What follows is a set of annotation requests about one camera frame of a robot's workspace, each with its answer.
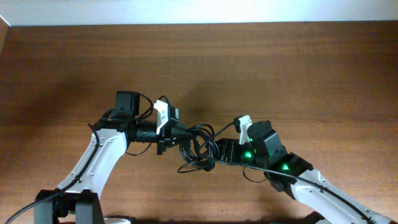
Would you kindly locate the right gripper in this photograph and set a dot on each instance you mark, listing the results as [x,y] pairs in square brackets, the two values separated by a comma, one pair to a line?
[233,144]

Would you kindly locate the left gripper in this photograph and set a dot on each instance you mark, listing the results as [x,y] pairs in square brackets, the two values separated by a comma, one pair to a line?
[166,136]

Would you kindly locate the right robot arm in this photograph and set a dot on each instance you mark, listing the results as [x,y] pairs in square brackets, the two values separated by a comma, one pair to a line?
[259,147]

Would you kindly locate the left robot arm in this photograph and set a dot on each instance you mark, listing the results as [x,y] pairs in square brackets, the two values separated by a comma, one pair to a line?
[79,193]

